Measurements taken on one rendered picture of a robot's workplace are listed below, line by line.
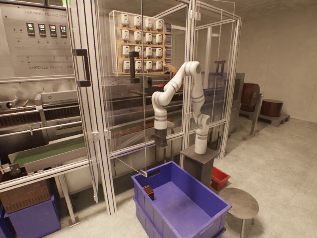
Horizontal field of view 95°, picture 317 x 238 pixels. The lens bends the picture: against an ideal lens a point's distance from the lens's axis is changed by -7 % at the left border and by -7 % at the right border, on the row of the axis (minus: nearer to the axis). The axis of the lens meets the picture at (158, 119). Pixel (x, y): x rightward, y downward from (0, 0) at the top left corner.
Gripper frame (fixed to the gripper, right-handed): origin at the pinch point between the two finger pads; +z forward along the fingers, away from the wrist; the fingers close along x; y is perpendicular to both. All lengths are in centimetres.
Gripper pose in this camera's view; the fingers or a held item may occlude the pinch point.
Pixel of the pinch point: (163, 152)
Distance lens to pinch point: 100.6
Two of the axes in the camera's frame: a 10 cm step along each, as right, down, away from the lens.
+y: -7.4, 2.1, -6.3
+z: 0.0, 9.5, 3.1
